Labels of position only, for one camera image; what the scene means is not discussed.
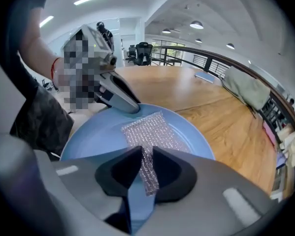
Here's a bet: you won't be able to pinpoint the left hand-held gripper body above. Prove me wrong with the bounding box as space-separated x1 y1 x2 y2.
61 25 118 110

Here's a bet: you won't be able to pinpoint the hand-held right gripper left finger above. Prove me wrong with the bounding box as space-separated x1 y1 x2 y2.
35 146 142 236

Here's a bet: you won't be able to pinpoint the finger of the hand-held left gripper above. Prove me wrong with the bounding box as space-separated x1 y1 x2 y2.
98 82 139 115
110 70 141 105

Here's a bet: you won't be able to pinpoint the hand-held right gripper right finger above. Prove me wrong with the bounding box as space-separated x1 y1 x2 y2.
137 146 283 236

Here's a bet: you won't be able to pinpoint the large blue plate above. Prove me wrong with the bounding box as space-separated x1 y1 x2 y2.
60 103 216 235

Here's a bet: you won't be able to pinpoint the grey scrubbing sponge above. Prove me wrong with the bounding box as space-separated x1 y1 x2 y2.
121 111 190 196

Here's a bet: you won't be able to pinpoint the person's left forearm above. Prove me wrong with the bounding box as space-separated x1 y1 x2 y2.
18 7 64 85

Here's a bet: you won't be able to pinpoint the black office chair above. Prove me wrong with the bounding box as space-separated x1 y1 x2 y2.
133 42 154 66

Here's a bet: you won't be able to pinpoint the short tube ceiling light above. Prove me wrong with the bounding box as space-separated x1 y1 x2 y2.
39 15 55 29

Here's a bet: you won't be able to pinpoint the person's grey shorts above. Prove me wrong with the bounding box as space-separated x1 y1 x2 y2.
9 65 75 157

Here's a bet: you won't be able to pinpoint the blue notebook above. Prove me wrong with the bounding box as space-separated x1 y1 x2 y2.
194 70 216 84

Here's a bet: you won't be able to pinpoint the person's black shirt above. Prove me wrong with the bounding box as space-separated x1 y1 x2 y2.
4 0 52 100

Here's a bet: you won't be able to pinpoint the pink cloth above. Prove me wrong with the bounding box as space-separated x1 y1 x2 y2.
262 121 277 145

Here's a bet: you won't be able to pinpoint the black metal railing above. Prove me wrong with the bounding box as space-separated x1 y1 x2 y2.
151 45 295 132

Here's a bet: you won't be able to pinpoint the grey-green fabric bag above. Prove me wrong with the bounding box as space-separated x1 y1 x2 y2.
221 65 271 112

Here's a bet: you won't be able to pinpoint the red string bracelet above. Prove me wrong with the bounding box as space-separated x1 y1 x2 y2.
50 57 61 81

